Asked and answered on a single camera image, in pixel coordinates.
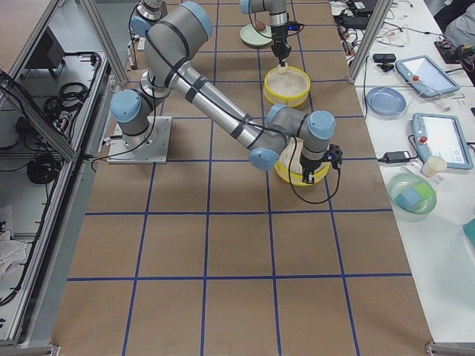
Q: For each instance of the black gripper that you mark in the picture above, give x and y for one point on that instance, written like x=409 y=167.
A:
x=279 y=35
x=309 y=164

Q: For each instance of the white bun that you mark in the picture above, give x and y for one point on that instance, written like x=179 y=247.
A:
x=281 y=69

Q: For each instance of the yellow steamer basket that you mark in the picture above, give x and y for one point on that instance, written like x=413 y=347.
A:
x=288 y=166
x=290 y=88

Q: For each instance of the brown bun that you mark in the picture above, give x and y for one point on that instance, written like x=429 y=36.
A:
x=260 y=26

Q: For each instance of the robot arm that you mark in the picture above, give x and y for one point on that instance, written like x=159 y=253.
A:
x=170 y=45
x=280 y=25

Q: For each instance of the light green plate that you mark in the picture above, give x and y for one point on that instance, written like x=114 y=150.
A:
x=255 y=38

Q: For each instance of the black power adapter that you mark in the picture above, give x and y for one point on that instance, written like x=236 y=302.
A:
x=395 y=157

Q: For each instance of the black webcam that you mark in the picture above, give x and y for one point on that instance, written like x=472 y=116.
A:
x=384 y=61

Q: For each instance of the blue sponge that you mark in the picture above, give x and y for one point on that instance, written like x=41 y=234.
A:
x=409 y=200

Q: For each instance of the green glass bowl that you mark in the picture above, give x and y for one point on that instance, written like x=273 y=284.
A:
x=402 y=181

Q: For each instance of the blue plate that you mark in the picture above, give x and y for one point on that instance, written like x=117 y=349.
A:
x=386 y=101

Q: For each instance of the green sponge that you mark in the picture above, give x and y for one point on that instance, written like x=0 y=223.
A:
x=424 y=190

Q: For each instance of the paper cup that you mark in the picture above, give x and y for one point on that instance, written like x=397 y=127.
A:
x=433 y=166

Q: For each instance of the near teach pendant tablet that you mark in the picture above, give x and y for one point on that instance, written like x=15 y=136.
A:
x=441 y=135

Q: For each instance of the teach pendant tablet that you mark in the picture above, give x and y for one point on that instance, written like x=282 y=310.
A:
x=425 y=76
x=441 y=135

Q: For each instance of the far teach pendant tablet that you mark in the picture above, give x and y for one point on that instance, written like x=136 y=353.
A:
x=425 y=76

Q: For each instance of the aluminium frame post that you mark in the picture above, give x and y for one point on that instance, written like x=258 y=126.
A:
x=376 y=20

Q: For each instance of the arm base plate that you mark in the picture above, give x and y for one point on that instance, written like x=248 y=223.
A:
x=149 y=147

